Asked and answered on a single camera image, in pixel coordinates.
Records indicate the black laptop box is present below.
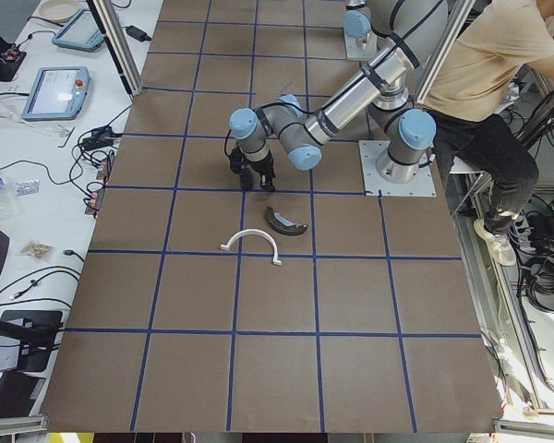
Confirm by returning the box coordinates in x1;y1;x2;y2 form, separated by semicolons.
0;372;45;418

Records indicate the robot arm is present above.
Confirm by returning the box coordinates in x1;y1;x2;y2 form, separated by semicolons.
226;1;448;192
343;0;378;48

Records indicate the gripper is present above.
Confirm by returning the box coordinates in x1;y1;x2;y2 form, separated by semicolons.
247;153;275;193

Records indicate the dark green curved part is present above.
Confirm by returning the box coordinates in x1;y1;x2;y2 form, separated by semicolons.
264;207;307;236

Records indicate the white curved bracket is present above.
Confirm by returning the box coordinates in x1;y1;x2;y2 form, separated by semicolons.
219;228;283;267

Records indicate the small black rectangular plate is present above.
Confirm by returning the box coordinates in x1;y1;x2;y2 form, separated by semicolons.
238;168;253;191

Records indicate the near teach pendant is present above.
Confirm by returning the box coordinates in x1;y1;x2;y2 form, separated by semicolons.
22;66;90;121

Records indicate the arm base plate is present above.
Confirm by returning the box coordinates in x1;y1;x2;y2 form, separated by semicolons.
344;33;382;62
358;140;437;198

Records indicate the aluminium frame post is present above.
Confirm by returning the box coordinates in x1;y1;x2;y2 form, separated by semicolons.
87;0;143;97

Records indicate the teach pendant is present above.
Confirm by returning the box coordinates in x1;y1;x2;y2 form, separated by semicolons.
22;66;90;121
52;8;103;52

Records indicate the far teach pendant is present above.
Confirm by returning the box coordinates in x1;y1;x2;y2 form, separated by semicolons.
52;8;103;52

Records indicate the beige plate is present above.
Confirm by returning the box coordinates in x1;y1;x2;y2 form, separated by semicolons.
38;0;84;25

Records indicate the black power adapter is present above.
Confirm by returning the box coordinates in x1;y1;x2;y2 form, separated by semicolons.
125;25;151;42

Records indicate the seated person beige shirt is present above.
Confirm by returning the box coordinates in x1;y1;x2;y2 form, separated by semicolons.
425;0;554;267

